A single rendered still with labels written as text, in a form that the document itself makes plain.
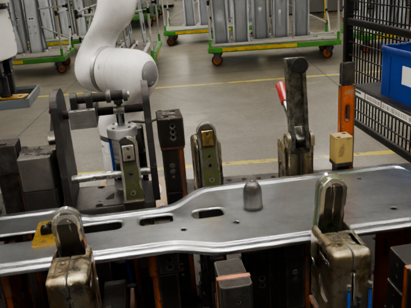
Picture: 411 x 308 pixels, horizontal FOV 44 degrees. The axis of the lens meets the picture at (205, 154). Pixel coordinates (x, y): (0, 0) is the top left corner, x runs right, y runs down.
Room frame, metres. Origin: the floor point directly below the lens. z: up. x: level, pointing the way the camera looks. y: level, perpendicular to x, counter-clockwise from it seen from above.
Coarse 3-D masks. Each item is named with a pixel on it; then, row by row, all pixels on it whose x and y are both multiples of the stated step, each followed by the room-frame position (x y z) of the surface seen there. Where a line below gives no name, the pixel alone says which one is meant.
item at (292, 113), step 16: (288, 64) 0.94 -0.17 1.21; (304, 64) 0.92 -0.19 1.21; (288, 80) 0.94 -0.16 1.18; (304, 80) 0.94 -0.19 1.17; (288, 96) 0.94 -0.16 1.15; (304, 96) 0.94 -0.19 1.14; (288, 112) 0.94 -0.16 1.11; (304, 112) 0.93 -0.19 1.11; (288, 128) 0.94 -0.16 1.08; (304, 128) 0.93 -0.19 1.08; (304, 144) 0.93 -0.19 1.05
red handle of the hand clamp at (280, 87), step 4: (276, 84) 1.05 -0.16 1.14; (280, 84) 1.04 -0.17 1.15; (284, 84) 1.04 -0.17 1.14; (276, 88) 1.05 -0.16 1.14; (280, 88) 1.04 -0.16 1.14; (284, 88) 1.03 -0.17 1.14; (280, 92) 1.03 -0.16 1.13; (284, 92) 1.02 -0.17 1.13; (280, 96) 1.02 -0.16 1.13; (284, 96) 1.02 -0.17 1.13; (280, 100) 1.02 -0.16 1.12; (284, 100) 1.01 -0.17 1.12; (284, 104) 1.00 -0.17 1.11; (284, 108) 1.00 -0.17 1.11; (296, 128) 0.95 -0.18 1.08; (296, 132) 0.94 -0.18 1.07; (300, 132) 0.94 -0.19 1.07; (296, 136) 0.93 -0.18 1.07; (300, 136) 0.93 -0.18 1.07; (304, 136) 0.93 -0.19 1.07; (296, 140) 0.93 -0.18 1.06; (300, 140) 0.93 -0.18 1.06; (304, 140) 0.93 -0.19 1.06
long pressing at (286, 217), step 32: (192, 192) 0.85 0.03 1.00; (224, 192) 0.85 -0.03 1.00; (288, 192) 0.83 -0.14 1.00; (352, 192) 0.81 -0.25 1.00; (384, 192) 0.80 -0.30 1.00; (0, 224) 0.79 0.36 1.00; (32, 224) 0.78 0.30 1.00; (96, 224) 0.77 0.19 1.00; (128, 224) 0.75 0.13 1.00; (160, 224) 0.74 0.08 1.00; (192, 224) 0.73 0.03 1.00; (224, 224) 0.73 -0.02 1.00; (256, 224) 0.72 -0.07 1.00; (288, 224) 0.71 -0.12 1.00; (352, 224) 0.69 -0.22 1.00; (384, 224) 0.69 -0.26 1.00; (0, 256) 0.68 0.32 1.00; (32, 256) 0.67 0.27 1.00; (96, 256) 0.66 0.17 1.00; (128, 256) 0.66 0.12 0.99
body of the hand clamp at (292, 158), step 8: (280, 144) 0.96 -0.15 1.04; (296, 144) 0.96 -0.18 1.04; (280, 152) 0.96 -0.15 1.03; (288, 152) 0.92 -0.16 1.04; (296, 152) 0.93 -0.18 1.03; (304, 152) 0.93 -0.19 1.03; (312, 152) 0.93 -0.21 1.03; (280, 160) 0.96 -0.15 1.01; (288, 160) 0.92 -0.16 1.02; (296, 160) 0.93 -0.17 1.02; (304, 160) 0.93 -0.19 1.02; (312, 160) 0.93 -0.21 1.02; (280, 168) 0.97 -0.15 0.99; (288, 168) 0.92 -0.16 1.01; (296, 168) 0.93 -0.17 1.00; (304, 168) 0.93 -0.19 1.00; (312, 168) 0.93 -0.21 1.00; (280, 176) 0.97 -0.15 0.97
